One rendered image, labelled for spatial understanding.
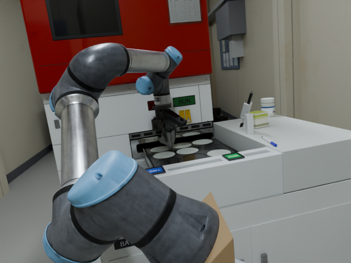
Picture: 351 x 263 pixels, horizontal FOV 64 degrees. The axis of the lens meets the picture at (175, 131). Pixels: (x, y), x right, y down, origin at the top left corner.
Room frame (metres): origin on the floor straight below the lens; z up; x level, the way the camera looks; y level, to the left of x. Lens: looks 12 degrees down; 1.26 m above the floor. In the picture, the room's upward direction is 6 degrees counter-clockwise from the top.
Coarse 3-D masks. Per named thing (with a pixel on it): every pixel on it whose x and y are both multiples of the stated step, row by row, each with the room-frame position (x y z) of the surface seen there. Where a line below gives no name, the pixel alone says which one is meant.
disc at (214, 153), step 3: (213, 150) 1.18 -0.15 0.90; (216, 150) 1.17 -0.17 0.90; (219, 150) 1.17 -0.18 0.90; (222, 150) 1.17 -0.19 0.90; (225, 150) 1.16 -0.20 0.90; (228, 150) 1.16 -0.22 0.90; (207, 153) 1.14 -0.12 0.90; (210, 153) 1.14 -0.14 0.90; (213, 153) 1.14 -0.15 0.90; (216, 153) 1.13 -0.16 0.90; (219, 153) 1.13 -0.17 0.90; (222, 153) 1.12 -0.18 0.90; (225, 153) 1.12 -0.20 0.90; (213, 156) 1.10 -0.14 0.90
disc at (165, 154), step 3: (156, 153) 1.23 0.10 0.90; (159, 153) 1.22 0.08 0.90; (162, 153) 1.22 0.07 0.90; (165, 153) 1.21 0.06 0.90; (168, 153) 1.21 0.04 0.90; (171, 153) 1.20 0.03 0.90; (174, 153) 1.20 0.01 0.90; (153, 156) 1.19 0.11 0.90; (156, 156) 1.19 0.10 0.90; (159, 156) 1.18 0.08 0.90; (162, 156) 1.18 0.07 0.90; (165, 156) 1.17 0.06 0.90; (168, 156) 1.17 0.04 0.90; (171, 156) 1.16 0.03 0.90
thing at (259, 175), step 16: (192, 160) 0.89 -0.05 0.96; (208, 160) 0.88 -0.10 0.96; (224, 160) 0.86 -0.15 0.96; (240, 160) 0.84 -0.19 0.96; (256, 160) 0.84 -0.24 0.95; (272, 160) 0.86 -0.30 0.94; (160, 176) 0.78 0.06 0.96; (176, 176) 0.79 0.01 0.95; (192, 176) 0.80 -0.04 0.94; (208, 176) 0.81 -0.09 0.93; (224, 176) 0.82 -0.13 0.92; (240, 176) 0.83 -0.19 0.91; (256, 176) 0.84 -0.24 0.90; (272, 176) 0.86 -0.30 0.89; (176, 192) 0.79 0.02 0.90; (192, 192) 0.80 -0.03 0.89; (208, 192) 0.81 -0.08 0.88; (224, 192) 0.82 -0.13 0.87; (240, 192) 0.83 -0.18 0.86; (256, 192) 0.84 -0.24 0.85; (272, 192) 0.86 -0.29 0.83
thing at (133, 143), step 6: (180, 132) 1.43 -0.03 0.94; (186, 132) 1.43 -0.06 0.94; (192, 132) 1.44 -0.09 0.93; (198, 132) 1.45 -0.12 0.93; (204, 132) 1.45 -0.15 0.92; (210, 132) 1.46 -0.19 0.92; (138, 138) 1.39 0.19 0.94; (144, 138) 1.38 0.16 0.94; (150, 138) 1.39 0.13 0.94; (156, 138) 1.40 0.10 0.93; (132, 144) 1.37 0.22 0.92; (132, 150) 1.37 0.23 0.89; (138, 156) 1.38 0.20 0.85; (144, 156) 1.38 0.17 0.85
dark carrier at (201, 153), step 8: (192, 144) 1.32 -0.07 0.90; (208, 144) 1.29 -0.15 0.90; (216, 144) 1.28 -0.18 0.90; (152, 152) 1.25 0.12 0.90; (176, 152) 1.21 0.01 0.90; (200, 152) 1.17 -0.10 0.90; (232, 152) 1.12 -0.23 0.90; (152, 160) 1.13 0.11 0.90; (160, 160) 1.12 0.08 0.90; (168, 160) 1.11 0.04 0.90; (176, 160) 1.10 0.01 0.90; (184, 160) 1.09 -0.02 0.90
